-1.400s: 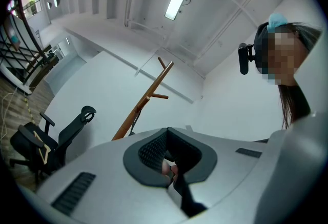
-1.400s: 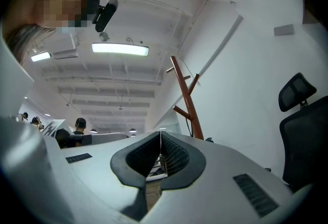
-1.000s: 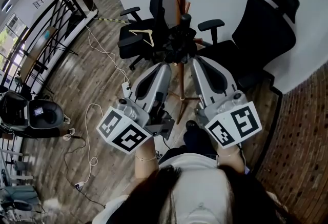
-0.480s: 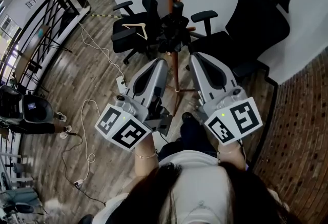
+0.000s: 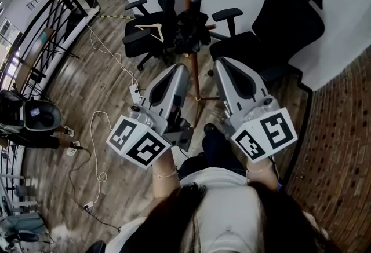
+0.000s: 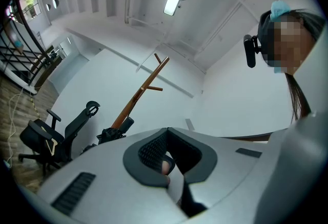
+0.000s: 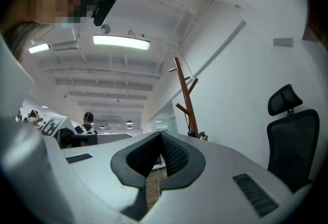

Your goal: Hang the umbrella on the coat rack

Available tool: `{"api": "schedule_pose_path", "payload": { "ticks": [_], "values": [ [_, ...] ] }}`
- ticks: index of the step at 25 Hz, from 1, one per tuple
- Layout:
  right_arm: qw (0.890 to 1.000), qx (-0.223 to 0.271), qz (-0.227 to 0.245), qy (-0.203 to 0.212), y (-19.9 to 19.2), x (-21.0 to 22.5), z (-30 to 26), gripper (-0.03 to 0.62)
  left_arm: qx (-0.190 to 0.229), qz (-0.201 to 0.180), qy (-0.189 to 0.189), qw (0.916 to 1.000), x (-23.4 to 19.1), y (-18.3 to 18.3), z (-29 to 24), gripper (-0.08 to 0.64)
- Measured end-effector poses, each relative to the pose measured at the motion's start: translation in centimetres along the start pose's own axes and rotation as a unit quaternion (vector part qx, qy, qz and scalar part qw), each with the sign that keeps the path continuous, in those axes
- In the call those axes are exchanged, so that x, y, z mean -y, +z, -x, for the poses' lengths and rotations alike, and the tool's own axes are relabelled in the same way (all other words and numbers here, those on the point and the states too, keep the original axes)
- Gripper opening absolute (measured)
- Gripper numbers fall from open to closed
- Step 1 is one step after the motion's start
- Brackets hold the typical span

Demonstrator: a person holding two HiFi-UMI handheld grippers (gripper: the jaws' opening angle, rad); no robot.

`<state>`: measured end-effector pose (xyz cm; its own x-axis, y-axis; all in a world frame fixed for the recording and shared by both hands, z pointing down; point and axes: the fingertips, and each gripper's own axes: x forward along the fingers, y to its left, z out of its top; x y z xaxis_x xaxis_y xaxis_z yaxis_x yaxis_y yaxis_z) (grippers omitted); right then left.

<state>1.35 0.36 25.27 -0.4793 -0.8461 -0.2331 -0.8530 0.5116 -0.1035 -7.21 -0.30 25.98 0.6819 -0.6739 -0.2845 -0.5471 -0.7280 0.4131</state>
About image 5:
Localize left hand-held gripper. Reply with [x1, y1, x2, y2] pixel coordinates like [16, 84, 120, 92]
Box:
[106, 63, 195, 170]

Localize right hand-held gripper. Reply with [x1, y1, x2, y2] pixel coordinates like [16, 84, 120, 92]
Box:
[213, 56, 299, 164]

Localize person's right forearm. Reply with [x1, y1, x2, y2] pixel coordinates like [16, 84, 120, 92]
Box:
[246, 156, 279, 189]

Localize person's left forearm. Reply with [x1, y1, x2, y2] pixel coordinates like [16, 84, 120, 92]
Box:
[151, 149, 182, 199]

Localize grey metal equipment rack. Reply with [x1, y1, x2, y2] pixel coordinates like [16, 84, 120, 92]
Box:
[0, 141, 50, 253]

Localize white power strip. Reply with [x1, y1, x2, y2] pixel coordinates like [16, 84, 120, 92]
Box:
[129, 83, 143, 104]

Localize person's dark trousers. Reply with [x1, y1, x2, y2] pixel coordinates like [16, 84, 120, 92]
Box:
[178, 127, 247, 180]

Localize person's white shirt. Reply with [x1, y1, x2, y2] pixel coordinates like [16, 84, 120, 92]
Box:
[104, 167, 328, 253]

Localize black office chair low back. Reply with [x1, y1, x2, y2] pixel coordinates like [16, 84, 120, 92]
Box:
[122, 0, 186, 72]

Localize wooden clothes hanger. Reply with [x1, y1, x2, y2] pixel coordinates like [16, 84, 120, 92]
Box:
[134, 23, 165, 43]

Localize black office chair wide back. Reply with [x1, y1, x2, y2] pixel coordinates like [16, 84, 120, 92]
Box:
[207, 0, 328, 87]

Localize yellow black striped floor strip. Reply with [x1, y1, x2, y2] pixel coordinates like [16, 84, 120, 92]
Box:
[97, 14, 136, 20]

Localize wooden table with black legs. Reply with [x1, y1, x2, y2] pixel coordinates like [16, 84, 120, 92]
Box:
[14, 28, 56, 89]

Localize black metal railing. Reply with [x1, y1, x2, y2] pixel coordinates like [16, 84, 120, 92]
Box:
[0, 0, 101, 102]

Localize large window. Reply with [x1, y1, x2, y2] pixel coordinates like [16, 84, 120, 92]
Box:
[0, 17, 23, 75]

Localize thin gold bracelet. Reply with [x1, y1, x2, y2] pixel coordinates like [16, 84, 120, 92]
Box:
[152, 167, 178, 179]

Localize thin white charging cable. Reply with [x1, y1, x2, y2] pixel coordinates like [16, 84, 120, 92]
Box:
[89, 110, 117, 205]

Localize white power strip cable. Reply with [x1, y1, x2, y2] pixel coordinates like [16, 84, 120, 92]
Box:
[86, 23, 140, 86]

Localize thin black floor cable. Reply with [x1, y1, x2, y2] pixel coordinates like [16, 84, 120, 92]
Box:
[68, 146, 121, 233]

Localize thin silver necklace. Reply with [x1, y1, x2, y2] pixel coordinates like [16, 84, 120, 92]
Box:
[213, 225, 252, 248]

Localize white wall grid panel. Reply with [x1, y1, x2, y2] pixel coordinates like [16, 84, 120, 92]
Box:
[26, 0, 46, 10]

